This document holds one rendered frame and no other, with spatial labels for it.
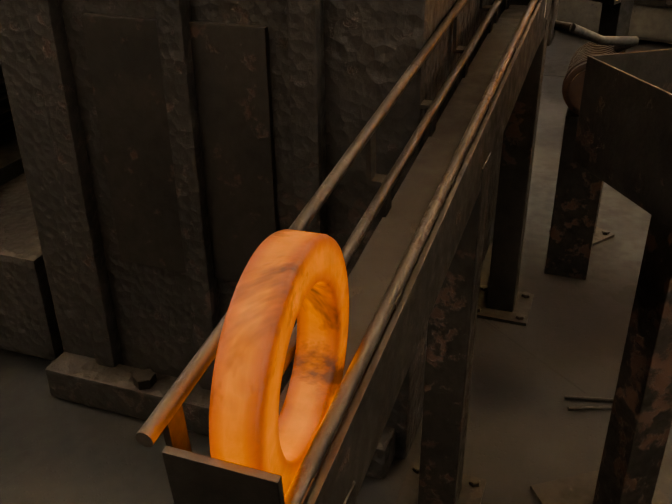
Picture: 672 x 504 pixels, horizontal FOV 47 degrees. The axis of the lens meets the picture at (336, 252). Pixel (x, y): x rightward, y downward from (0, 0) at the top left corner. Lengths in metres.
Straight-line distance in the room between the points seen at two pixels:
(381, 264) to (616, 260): 1.36
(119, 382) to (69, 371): 0.11
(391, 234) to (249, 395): 0.41
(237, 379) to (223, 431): 0.03
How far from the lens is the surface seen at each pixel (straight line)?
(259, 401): 0.44
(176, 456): 0.48
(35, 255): 1.62
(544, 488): 1.39
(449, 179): 0.81
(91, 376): 1.55
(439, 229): 0.75
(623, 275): 2.03
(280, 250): 0.48
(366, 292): 0.74
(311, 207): 0.67
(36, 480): 1.47
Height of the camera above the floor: 0.97
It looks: 29 degrees down
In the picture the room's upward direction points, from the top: 1 degrees counter-clockwise
